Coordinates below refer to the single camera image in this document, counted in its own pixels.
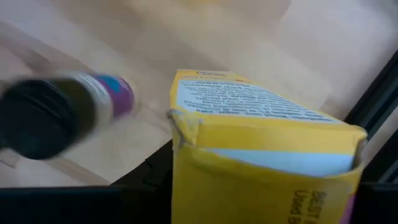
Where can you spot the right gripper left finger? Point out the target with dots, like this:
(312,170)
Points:
(149,186)

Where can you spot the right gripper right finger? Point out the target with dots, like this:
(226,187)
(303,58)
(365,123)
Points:
(376,205)

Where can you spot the black aluminium table frame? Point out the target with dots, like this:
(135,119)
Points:
(381,90)

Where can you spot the yellow mini cereal box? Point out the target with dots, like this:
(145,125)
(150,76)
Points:
(264,133)

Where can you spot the purple-label spice jar black lid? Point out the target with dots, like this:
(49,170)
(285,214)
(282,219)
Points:
(46,118)

